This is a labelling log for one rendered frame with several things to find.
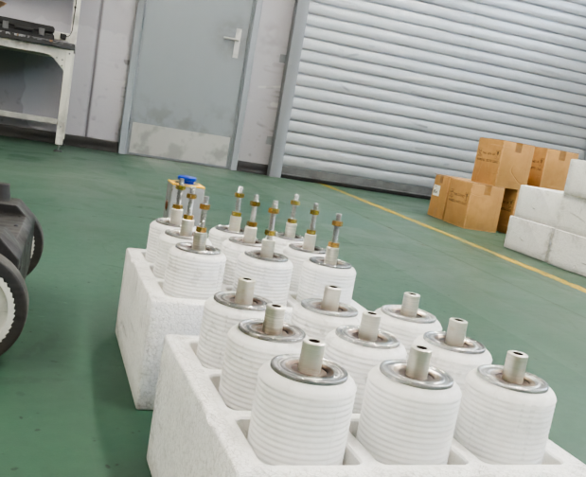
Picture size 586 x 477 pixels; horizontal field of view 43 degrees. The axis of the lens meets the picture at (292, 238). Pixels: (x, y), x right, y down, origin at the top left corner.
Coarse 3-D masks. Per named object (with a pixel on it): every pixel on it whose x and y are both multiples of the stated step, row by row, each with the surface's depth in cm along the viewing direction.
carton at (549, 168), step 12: (540, 156) 496; (552, 156) 490; (564, 156) 492; (576, 156) 494; (540, 168) 495; (552, 168) 492; (564, 168) 494; (528, 180) 506; (540, 180) 493; (552, 180) 494; (564, 180) 496
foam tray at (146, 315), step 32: (128, 256) 146; (128, 288) 140; (160, 288) 122; (224, 288) 129; (128, 320) 136; (160, 320) 115; (192, 320) 116; (288, 320) 121; (128, 352) 131; (160, 352) 116
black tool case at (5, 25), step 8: (0, 16) 515; (0, 24) 516; (8, 24) 517; (16, 24) 520; (24, 24) 521; (32, 24) 524; (40, 24) 526; (16, 32) 520; (24, 32) 522; (32, 32) 525; (40, 32) 526; (48, 32) 530
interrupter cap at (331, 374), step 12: (276, 360) 72; (288, 360) 72; (324, 360) 74; (276, 372) 69; (288, 372) 69; (300, 372) 70; (324, 372) 72; (336, 372) 71; (312, 384) 68; (324, 384) 68; (336, 384) 69
